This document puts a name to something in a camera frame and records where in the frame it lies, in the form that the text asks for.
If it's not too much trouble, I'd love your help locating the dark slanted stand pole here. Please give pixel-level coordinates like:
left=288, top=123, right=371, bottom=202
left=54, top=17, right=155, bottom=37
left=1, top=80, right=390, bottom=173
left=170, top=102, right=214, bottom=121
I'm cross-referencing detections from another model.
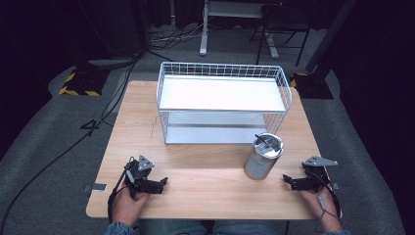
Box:
left=304, top=0, right=357, bottom=74

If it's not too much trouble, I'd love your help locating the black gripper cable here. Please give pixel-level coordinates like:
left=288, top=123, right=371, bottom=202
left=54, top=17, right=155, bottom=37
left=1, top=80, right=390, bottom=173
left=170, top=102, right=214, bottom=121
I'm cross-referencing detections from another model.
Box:
left=309, top=170, right=343, bottom=223
left=107, top=156, right=135, bottom=224

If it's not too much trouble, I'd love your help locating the black floor cable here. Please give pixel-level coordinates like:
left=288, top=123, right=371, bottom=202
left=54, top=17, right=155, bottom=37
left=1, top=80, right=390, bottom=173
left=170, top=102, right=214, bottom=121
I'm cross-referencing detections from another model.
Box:
left=0, top=52, right=143, bottom=233

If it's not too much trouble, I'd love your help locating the black yellow striped stand base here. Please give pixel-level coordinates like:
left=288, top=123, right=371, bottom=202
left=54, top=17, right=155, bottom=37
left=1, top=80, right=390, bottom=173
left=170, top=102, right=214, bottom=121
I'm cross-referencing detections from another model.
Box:
left=58, top=66, right=112, bottom=98
left=289, top=71, right=335, bottom=100

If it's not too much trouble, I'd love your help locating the person's left leg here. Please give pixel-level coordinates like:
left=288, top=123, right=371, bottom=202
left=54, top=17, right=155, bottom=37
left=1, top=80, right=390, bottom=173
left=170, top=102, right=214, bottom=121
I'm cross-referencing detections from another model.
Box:
left=137, top=218, right=208, bottom=235

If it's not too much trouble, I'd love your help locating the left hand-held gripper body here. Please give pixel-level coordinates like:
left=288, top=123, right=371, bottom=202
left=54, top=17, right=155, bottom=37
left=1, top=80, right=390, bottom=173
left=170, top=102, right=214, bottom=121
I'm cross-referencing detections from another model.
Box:
left=123, top=155, right=156, bottom=198

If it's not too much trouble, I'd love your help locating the person's leg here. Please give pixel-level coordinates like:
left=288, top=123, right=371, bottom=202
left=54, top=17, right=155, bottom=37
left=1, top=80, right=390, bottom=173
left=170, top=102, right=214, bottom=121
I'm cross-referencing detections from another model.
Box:
left=212, top=219, right=289, bottom=235
left=137, top=218, right=208, bottom=235

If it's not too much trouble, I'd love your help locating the silver metal canister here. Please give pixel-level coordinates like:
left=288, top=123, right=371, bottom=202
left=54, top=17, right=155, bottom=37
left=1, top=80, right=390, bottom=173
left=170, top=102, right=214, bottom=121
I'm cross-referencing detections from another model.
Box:
left=243, top=131, right=285, bottom=181

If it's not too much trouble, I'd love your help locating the white wire shelf rack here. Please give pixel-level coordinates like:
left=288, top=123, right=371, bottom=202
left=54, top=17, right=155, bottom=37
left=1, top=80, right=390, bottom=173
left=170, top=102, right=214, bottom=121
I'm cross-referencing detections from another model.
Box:
left=156, top=61, right=293, bottom=145

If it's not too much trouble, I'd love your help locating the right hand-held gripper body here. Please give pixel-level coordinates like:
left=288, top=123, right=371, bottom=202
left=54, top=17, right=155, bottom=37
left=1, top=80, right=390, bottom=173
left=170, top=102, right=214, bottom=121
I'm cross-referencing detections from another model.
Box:
left=300, top=155, right=339, bottom=193

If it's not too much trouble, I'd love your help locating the person's left hand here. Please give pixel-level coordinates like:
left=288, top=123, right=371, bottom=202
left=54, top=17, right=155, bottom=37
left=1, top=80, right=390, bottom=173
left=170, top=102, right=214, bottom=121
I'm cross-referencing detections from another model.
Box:
left=112, top=186, right=152, bottom=227

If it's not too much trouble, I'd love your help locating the bundle of floor cables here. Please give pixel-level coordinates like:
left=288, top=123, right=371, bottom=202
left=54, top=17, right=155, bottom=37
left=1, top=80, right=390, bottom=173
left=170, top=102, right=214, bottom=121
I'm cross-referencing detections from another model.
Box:
left=149, top=19, right=208, bottom=52

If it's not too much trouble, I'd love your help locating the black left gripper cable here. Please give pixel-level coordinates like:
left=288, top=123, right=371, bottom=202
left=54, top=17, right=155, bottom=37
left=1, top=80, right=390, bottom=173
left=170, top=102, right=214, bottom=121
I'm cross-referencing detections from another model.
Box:
left=107, top=156, right=135, bottom=224

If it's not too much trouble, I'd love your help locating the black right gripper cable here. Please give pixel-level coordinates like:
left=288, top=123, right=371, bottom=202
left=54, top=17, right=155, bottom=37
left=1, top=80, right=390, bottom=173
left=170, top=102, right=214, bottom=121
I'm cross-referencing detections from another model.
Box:
left=309, top=170, right=343, bottom=223

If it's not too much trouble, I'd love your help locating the person's right hand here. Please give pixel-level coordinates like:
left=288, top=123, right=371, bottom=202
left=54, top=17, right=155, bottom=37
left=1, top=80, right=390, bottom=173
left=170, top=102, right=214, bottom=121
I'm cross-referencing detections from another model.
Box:
left=299, top=188, right=343, bottom=229

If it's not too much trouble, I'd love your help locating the white metal table frame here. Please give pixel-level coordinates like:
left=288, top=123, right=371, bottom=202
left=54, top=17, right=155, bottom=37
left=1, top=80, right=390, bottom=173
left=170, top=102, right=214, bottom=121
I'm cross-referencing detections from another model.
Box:
left=199, top=0, right=280, bottom=60

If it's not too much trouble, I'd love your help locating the person's right leg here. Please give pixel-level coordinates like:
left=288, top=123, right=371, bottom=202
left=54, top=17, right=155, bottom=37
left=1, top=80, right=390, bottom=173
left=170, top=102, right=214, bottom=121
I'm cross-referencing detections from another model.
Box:
left=212, top=219, right=289, bottom=235

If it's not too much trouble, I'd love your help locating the black chair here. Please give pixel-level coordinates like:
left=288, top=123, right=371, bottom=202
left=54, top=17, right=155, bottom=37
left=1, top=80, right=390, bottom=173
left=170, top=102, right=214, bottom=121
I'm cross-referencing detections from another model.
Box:
left=249, top=2, right=311, bottom=68

